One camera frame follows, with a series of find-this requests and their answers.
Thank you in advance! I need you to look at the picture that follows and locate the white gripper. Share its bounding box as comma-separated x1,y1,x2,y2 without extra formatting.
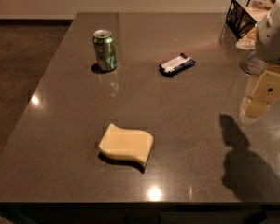
242,0,280,119

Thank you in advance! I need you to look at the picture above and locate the blue white rxbar wrapper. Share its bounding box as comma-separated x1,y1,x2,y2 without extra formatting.
159,53,195,77

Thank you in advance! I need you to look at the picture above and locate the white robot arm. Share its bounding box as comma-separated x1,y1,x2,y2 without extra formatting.
239,0,280,120

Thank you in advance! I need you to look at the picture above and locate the clear glass bowl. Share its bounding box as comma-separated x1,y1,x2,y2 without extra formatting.
239,51,267,76

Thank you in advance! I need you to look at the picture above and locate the yellow wavy sponge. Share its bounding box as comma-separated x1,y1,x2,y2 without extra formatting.
98,124,153,167

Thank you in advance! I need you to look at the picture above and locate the green soda can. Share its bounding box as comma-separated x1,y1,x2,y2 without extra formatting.
92,29,117,72

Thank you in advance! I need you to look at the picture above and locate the black wire basket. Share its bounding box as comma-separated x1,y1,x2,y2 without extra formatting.
226,0,273,39

